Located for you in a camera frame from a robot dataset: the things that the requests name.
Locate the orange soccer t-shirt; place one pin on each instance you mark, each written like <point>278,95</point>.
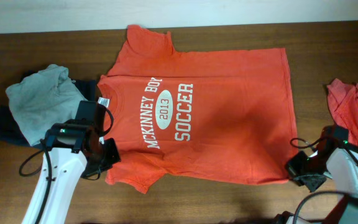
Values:
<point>226,116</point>

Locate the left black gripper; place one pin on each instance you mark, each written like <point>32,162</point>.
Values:
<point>114,155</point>

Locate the folded navy garment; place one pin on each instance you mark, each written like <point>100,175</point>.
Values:
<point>9,129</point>

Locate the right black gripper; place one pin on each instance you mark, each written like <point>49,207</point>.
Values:
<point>291,165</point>

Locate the folded grey shirt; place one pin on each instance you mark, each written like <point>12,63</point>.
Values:
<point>43,99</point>

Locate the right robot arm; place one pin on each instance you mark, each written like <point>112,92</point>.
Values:
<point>328,166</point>

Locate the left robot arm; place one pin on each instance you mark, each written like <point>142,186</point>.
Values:
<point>73,150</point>

